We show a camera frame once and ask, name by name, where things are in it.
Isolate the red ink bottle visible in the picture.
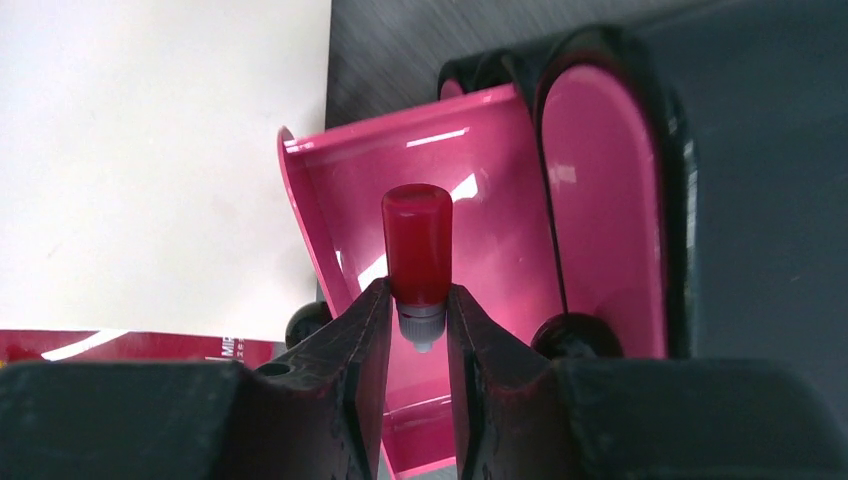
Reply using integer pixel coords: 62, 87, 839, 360
381, 183, 453, 353

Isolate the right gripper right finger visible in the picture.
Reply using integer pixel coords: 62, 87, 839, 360
447, 285, 847, 479

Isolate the black pink drawer cabinet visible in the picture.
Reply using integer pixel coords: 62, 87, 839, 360
439, 12, 847, 411

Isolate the red notebook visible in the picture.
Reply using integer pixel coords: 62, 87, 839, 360
1, 329, 284, 368

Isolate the beige folder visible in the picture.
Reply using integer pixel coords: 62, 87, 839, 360
1, 1, 331, 340

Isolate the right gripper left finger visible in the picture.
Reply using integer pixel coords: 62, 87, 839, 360
1, 279, 392, 479

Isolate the pink drawer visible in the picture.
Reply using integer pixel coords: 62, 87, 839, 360
278, 85, 579, 479

